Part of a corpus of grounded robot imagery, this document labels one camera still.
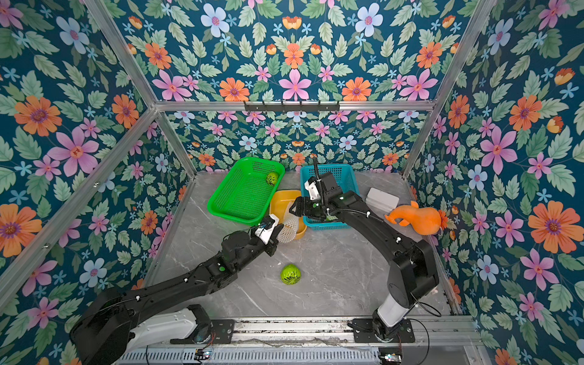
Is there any white foam net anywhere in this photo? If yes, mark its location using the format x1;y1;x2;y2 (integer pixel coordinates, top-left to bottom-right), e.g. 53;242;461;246
278;215;299;243

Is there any light green custard apple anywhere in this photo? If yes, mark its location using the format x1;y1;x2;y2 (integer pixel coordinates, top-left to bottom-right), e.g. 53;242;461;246
280;264;302;285

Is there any dark speckled custard apple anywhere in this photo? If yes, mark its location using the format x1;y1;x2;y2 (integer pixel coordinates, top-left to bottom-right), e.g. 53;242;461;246
266;171;280;186

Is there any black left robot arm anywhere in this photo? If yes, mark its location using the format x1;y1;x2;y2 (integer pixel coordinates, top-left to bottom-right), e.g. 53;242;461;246
70;224;284;364

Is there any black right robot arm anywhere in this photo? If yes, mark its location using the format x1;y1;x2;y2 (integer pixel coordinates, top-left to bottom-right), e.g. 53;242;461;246
289;173;439;342

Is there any teal plastic basket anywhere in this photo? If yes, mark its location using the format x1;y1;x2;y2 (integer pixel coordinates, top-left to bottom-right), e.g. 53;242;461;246
300;164;360;231

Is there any white rectangular box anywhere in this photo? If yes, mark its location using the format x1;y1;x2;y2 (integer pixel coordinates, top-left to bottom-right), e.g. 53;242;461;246
365;188;399;214

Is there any green plastic basket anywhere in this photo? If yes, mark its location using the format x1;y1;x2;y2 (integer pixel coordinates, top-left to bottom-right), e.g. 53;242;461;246
208;158;285;226

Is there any yellow plastic tub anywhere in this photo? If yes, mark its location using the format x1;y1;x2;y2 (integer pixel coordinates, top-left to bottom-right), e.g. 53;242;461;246
269;189;307;240

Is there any orange toy duck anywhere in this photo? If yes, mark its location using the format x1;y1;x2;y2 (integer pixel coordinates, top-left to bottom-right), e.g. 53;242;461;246
385;201;447;236

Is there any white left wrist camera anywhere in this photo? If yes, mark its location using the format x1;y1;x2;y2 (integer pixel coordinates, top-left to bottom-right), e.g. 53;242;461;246
254;214;279;245

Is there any black wall hook rack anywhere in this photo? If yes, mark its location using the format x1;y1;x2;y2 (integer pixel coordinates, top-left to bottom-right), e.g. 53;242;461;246
243;101;341;113

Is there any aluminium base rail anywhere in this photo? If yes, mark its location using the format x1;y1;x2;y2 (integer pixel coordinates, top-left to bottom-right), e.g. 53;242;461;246
117;315;493;364

